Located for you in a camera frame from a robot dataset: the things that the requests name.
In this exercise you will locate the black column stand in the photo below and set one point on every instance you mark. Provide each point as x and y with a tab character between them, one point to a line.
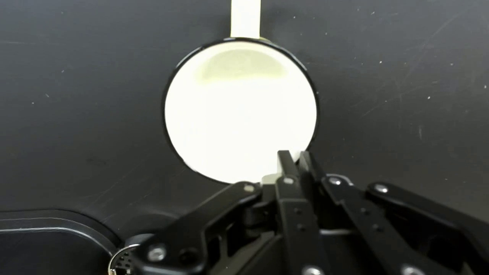
46	244

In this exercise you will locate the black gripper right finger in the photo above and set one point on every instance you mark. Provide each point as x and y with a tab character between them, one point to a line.
372	218

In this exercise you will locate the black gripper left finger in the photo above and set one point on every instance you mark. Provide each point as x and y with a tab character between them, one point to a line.
295	223

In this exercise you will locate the yellow enamel mug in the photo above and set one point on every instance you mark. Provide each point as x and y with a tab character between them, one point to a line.
239	111

